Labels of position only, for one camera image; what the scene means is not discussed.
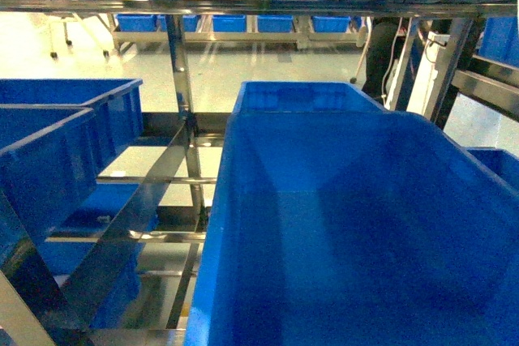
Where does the blue bin far left front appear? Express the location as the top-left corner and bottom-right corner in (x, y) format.
(1, 105), (97, 244)

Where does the large blue target bin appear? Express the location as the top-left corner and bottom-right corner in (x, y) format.
(185, 112), (518, 345)

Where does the blue bin lower right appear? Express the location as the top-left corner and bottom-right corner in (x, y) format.
(466, 147), (519, 190)

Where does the blue bin far left rear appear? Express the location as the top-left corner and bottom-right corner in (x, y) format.
(1, 79), (144, 171)

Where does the white cable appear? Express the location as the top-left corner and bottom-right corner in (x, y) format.
(380, 16), (405, 100)

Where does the blue bin behind target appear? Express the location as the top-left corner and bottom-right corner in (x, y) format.
(232, 81), (385, 114)

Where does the stainless steel shelf rack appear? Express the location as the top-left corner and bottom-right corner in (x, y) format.
(1, 0), (516, 345)

